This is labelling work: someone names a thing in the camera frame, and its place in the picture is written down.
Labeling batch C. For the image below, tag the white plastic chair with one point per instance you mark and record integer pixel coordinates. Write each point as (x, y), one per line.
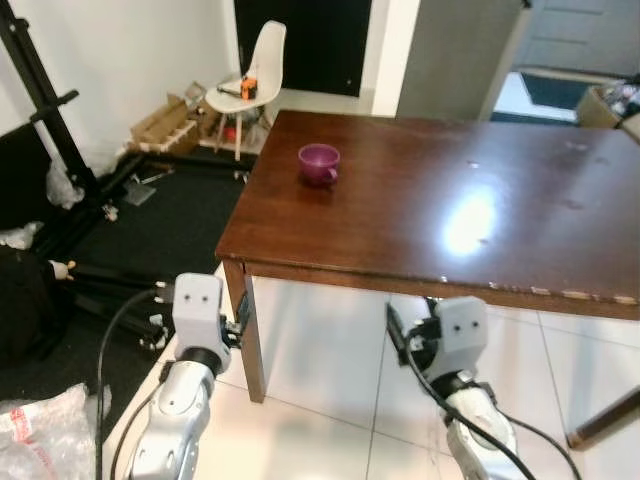
(265, 55)

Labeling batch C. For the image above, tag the small translucent plastic bag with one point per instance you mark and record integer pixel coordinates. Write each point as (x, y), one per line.
(64, 185)

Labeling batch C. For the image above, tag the purple cup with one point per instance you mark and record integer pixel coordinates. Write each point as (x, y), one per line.
(319, 163)

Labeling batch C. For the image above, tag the black metal stand frame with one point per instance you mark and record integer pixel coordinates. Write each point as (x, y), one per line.
(45, 95)

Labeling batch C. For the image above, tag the dark blue doormat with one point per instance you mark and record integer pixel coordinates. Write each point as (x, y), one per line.
(555, 90)

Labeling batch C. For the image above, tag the open empty cardboard box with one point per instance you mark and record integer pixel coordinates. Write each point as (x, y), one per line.
(165, 120)

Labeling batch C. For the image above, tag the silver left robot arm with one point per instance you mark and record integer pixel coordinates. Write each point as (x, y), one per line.
(175, 420)

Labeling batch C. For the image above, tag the orange and black tool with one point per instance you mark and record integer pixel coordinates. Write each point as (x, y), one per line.
(248, 88)

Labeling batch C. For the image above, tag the brown wooden table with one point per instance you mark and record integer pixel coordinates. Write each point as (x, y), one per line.
(400, 190)

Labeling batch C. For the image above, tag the black floor mat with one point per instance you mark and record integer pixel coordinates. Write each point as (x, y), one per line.
(150, 225)

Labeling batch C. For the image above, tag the cardboard box full of items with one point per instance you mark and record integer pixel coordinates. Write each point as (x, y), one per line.
(600, 108)

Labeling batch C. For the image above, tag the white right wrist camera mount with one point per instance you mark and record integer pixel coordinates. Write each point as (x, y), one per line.
(462, 332)

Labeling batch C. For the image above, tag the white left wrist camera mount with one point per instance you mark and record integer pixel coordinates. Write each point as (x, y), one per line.
(198, 310)

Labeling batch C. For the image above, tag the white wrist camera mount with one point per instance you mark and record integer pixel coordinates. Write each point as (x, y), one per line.
(198, 310)
(462, 332)

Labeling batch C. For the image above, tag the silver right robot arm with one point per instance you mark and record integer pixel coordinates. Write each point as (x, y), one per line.
(480, 435)

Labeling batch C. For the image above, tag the grey panelled door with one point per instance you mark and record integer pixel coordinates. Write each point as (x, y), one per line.
(580, 35)

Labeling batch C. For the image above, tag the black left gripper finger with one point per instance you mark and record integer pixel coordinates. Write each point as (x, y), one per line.
(244, 308)

